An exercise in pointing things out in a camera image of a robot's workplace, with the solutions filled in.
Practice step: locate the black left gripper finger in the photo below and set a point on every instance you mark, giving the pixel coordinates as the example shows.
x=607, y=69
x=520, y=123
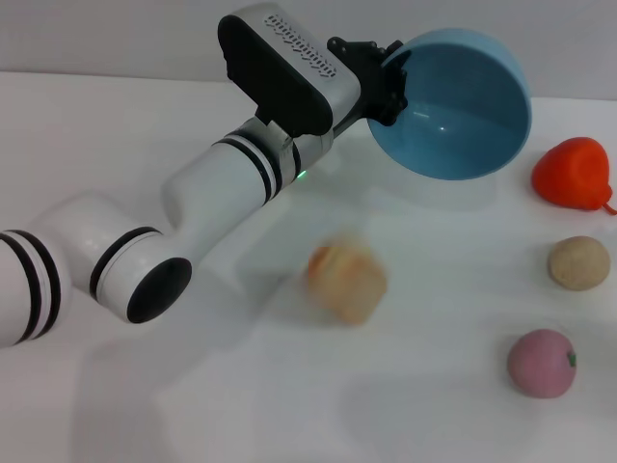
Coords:
x=394, y=49
x=394, y=96

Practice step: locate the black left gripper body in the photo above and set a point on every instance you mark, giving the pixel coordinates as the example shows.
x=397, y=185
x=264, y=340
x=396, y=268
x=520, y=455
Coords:
x=366, y=77

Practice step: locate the blue bowl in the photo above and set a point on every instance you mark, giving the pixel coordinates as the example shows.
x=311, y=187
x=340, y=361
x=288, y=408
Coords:
x=463, y=111

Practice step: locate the orange striped bread loaf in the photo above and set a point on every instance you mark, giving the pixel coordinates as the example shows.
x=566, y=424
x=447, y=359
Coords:
x=349, y=280

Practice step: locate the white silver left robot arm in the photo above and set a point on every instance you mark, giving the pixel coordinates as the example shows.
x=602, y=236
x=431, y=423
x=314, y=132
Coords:
x=217, y=193

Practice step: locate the red toy fruit with stem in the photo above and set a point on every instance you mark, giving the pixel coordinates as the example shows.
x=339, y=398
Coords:
x=571, y=173

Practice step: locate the beige round potato toy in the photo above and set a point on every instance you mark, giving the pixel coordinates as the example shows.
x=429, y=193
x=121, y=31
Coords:
x=578, y=263

